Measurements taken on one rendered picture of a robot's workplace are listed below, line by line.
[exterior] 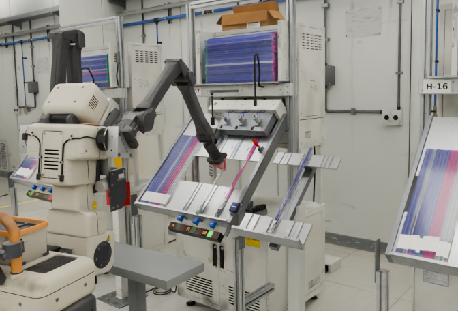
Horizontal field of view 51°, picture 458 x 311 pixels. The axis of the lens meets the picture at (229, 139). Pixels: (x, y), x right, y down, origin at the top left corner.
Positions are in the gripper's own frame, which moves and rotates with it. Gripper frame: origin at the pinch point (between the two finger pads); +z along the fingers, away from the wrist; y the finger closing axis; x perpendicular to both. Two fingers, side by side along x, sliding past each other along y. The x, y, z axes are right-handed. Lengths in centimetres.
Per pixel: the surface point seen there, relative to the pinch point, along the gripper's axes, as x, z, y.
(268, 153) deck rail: -14.4, 1.5, -21.1
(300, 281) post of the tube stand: 36, 31, -51
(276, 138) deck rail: -24.6, 0.4, -21.2
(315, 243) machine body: -15, 81, -21
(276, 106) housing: -39.0, -10.2, -18.5
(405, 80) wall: -165, 74, -37
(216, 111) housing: -36.7, -8.0, 23.8
